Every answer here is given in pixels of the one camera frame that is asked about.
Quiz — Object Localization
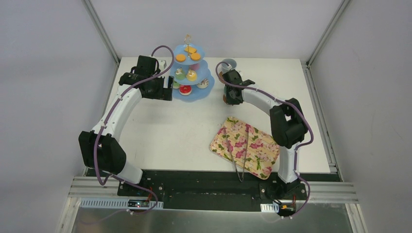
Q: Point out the red frosted donut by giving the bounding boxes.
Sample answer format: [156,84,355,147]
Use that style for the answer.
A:
[179,85,192,96]

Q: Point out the light green frosted donut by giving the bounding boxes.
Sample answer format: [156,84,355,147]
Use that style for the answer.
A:
[173,81,180,89]

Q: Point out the metal serving tongs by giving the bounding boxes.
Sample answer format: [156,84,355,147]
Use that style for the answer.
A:
[222,124,251,183]

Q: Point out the white cable duct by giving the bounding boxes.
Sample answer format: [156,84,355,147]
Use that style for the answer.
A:
[80,198,164,210]
[260,202,279,213]

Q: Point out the dark green flower donut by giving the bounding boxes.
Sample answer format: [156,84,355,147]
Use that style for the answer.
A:
[174,68,186,80]

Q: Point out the round orange biscuit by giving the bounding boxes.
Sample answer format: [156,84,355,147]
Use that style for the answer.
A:
[175,54,186,63]
[190,52,202,61]

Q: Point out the chocolate drizzle white donut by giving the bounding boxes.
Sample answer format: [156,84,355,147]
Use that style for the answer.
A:
[197,78,209,89]

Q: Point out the metal frame rail right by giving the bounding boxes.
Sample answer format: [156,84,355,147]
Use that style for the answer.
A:
[306,0,352,68]

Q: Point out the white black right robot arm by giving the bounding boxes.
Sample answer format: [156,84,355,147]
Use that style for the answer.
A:
[221,69,311,199]

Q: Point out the light blue teacup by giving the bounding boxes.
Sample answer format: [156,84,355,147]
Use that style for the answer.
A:
[221,58,237,73]

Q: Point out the round orange biscuit top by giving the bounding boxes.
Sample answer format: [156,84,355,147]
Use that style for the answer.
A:
[190,52,202,61]

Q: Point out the metal frame rail left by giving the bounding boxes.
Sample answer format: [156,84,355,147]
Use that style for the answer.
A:
[82,0,120,66]

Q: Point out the pink frosted cake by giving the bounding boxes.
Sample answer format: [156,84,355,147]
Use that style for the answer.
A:
[189,63,200,71]

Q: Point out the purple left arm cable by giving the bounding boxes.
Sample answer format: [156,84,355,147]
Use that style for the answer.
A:
[93,45,175,216]

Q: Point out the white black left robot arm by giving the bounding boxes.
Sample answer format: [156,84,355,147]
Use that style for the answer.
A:
[78,55,173,197]

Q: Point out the white left cable duct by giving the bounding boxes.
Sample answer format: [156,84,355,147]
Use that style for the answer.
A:
[80,198,164,210]

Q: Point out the white right cable duct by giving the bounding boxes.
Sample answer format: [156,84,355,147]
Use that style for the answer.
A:
[260,202,279,213]

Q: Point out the metal frame rail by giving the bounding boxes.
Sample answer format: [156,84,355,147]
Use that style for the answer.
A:
[306,0,352,68]
[82,0,120,66]

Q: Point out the blue three-tier cake stand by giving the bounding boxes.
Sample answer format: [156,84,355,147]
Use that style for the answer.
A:
[170,34,215,102]

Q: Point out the floral rectangular tray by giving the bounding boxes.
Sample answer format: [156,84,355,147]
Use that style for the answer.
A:
[209,116,280,180]

